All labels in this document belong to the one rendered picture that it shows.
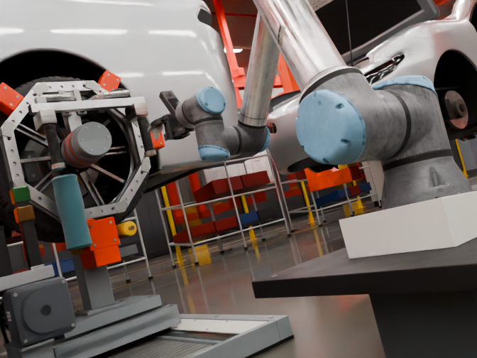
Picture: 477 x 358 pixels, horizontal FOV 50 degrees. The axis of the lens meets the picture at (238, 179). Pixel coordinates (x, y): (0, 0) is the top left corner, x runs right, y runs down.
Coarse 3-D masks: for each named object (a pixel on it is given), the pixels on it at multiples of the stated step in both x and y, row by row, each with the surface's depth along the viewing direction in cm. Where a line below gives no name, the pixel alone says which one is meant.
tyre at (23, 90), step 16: (32, 80) 198; (48, 80) 201; (64, 80) 205; (80, 80) 209; (0, 112) 188; (0, 160) 185; (0, 176) 183; (0, 192) 183; (0, 208) 189; (128, 208) 210; (16, 224) 193; (48, 224) 190; (48, 240) 204; (64, 240) 204
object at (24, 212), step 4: (16, 208) 127; (20, 208) 127; (24, 208) 128; (28, 208) 128; (32, 208) 129; (16, 212) 127; (20, 212) 127; (24, 212) 127; (28, 212) 128; (32, 212) 128; (16, 216) 128; (20, 216) 127; (24, 216) 127; (28, 216) 128; (32, 216) 128; (16, 220) 128; (20, 220) 127; (24, 220) 127; (28, 220) 128
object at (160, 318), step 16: (128, 320) 199; (144, 320) 197; (160, 320) 201; (176, 320) 205; (80, 336) 188; (96, 336) 185; (112, 336) 189; (128, 336) 192; (144, 336) 196; (64, 352) 178; (80, 352) 181; (96, 352) 184
